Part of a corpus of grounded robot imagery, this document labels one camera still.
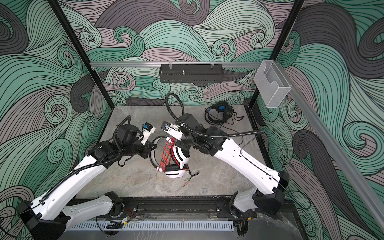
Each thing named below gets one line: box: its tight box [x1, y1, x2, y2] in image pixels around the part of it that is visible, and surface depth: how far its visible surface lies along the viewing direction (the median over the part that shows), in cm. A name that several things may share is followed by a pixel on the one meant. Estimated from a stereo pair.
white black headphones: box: [150, 136, 190, 179], surface depth 61 cm
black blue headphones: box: [204, 101, 234, 124], surface depth 115 cm
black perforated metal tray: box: [159, 64, 224, 83], surface depth 97 cm
